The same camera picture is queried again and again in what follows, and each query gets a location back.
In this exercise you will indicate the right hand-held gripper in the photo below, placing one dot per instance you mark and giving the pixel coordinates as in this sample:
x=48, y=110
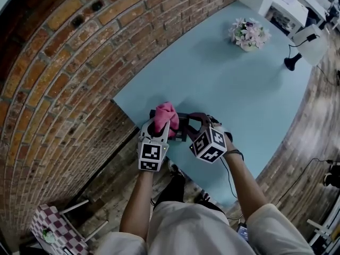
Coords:
x=210, y=147

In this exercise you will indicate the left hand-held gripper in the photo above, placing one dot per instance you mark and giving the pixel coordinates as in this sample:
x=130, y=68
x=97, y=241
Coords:
x=151, y=153

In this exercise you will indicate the black keypad device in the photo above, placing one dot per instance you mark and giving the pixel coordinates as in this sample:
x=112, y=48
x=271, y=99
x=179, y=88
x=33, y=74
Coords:
x=182, y=121

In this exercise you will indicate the pink cloth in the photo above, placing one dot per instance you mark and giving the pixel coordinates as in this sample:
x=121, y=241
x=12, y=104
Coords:
x=166, y=113

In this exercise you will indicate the person's right forearm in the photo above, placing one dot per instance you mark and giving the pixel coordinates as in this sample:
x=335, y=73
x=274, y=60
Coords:
x=241, y=185

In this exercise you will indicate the person's left forearm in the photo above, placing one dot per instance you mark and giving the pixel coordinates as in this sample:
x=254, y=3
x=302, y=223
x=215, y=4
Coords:
x=138, y=203

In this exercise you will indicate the person's left sneaker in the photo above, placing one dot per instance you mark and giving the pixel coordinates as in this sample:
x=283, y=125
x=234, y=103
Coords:
x=174, y=169

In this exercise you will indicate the person's sneaker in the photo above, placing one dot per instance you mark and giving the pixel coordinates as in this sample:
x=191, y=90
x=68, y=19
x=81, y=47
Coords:
x=205, y=196
x=174, y=169

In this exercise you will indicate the person's black trousers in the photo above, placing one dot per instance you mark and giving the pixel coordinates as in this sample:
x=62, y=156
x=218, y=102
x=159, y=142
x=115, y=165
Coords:
x=170, y=187

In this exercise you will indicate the person's right sneaker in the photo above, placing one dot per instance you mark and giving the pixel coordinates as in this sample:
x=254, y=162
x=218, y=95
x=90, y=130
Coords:
x=205, y=196

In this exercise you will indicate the person's white shirt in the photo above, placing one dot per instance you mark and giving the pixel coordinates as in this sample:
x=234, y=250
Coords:
x=191, y=232

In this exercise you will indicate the potted pink white flowers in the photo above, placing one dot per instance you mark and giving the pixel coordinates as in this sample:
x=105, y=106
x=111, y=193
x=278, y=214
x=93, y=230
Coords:
x=248, y=34

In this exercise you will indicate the small white-legged table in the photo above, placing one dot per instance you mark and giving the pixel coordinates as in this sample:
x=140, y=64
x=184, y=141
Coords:
x=74, y=206

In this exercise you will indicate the black phone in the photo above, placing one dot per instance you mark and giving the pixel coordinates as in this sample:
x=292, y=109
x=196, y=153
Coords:
x=242, y=232

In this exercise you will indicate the black gooseneck desk lamp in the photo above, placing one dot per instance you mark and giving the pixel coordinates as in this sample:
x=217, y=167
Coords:
x=292, y=61

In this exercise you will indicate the small white flower bunch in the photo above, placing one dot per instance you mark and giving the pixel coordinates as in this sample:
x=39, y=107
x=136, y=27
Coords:
x=48, y=235

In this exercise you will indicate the white shelf cabinet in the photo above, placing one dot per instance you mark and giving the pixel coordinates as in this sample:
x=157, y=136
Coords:
x=287, y=3

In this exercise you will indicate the white metal rack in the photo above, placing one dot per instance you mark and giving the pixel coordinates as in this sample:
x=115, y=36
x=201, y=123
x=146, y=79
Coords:
x=318, y=225

